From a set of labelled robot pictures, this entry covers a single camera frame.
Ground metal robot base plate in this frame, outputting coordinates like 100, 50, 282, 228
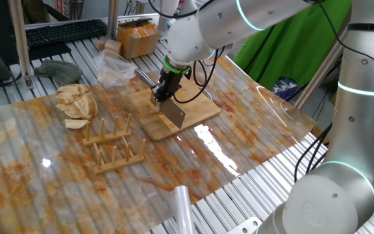
227, 216, 264, 234

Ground green fabric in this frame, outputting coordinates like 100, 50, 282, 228
233, 0, 354, 92

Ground wooden peg rack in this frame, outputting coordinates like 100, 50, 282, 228
82, 113, 147, 176

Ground clear plastic bag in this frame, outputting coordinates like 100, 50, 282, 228
93, 49, 140, 89

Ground aluminium frame post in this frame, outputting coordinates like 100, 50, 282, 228
106, 0, 120, 40
293, 19, 356, 110
7, 0, 36, 89

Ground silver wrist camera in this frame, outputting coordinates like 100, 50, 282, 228
157, 11, 179, 37

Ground grey green cloth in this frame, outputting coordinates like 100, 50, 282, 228
34, 58, 84, 86

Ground lotus root chunk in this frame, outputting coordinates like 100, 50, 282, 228
55, 94, 79, 120
56, 83, 89, 98

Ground pale lotus wedge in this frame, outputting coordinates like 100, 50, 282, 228
64, 118, 90, 130

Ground blue patterned bag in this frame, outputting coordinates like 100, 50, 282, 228
271, 77, 300, 100

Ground black keyboard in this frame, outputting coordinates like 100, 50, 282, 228
25, 18, 108, 48

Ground clear plastic film roll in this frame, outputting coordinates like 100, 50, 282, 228
169, 185, 195, 234

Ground steel cleaver knife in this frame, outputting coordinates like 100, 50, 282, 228
133, 68, 187, 129

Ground bamboo cutting board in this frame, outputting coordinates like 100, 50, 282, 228
121, 76, 222, 142

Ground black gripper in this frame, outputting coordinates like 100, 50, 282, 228
151, 70, 184, 104

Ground brown carton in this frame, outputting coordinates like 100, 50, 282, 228
329, 87, 345, 110

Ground marble pattern plastic sheet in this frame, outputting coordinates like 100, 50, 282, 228
0, 54, 318, 234

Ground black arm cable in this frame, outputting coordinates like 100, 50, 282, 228
173, 47, 226, 105

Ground black desk mat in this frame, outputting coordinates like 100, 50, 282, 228
27, 41, 73, 62

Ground taped cardboard box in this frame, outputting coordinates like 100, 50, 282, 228
116, 18, 160, 60

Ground black floor cables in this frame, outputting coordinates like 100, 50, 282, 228
293, 122, 334, 185

